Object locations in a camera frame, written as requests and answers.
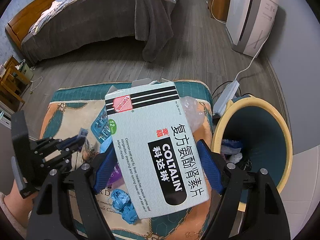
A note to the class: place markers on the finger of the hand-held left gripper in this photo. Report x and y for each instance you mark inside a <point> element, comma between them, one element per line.
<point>79,135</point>
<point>75,148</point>

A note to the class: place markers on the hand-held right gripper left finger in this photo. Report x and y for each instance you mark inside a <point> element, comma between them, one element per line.
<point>105,170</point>

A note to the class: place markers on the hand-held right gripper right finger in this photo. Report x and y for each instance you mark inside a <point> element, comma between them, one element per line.
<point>208,165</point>

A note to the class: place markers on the black plastic bag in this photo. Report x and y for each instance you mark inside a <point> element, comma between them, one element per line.
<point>245,165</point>

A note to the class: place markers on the white medicine box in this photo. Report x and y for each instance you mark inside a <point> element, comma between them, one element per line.
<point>155,155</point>

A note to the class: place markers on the yellow rimmed teal trash bin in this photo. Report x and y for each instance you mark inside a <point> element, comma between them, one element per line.
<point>265,135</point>

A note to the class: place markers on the person's left forearm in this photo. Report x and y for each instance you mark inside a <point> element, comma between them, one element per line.
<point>15,212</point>

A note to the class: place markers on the purple wrapper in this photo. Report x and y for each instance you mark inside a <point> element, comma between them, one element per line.
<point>115,176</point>

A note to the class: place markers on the light blue blister pack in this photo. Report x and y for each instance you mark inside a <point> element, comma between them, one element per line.
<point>101,126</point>

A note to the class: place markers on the white crumpled tissue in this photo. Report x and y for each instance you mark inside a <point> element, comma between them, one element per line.
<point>236,158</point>

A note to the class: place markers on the patterned teal orange mat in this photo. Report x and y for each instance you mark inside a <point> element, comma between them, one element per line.
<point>75,100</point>

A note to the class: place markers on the crumpled blue glove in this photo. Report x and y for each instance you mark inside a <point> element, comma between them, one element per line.
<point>123,206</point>

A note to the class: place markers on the clear plastic bag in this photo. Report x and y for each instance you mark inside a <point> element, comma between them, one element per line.
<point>192,115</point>

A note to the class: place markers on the white power strip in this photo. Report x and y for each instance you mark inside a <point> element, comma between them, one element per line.
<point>225,98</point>

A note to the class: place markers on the wooden nightstand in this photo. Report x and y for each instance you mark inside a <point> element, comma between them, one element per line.
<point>12,80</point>

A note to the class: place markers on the grey blanket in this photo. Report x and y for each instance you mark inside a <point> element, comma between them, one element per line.
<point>105,22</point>

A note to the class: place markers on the wooden bed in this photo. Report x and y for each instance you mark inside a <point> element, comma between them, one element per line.
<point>27,22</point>

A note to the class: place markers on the white air purifier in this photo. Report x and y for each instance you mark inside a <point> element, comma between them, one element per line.
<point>250,17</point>

